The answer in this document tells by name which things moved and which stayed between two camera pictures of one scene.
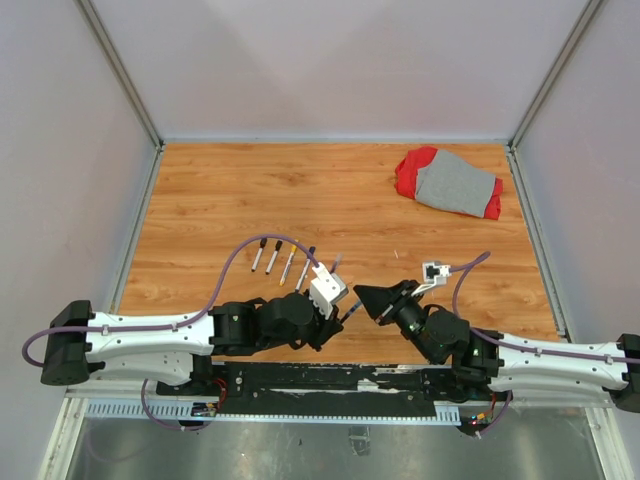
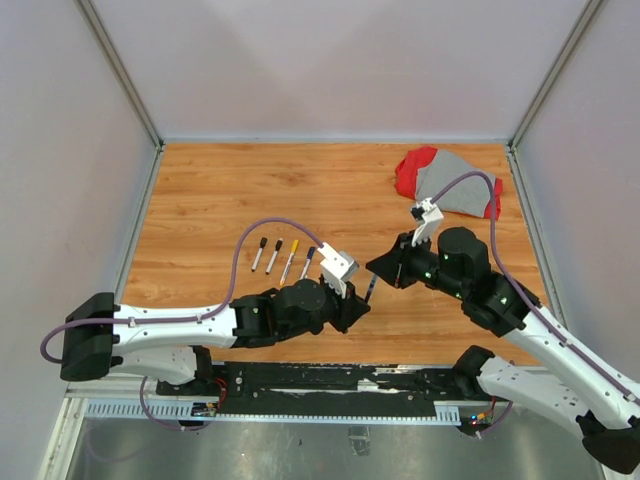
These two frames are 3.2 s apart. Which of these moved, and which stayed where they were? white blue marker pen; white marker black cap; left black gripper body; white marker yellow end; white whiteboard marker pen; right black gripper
Moved: left black gripper body; right black gripper
Stayed: white whiteboard marker pen; white marker black cap; white blue marker pen; white marker yellow end
